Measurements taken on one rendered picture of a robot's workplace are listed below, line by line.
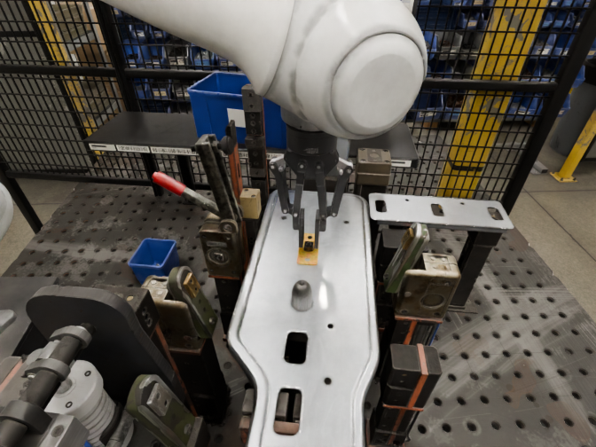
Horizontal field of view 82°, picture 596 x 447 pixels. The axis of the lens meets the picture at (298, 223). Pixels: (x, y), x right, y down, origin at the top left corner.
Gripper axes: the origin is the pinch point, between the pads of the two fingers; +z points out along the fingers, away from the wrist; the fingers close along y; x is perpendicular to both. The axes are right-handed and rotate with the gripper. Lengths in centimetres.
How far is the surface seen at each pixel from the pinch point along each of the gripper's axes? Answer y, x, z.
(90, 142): -62, 32, 2
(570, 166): 185, 206, 94
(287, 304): -2.2, -13.4, 4.7
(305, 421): 2.2, -30.3, 4.6
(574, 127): 201, 249, 80
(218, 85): -31, 53, -7
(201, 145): -16.3, -1.9, -16.5
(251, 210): -12.1, 6.0, 1.4
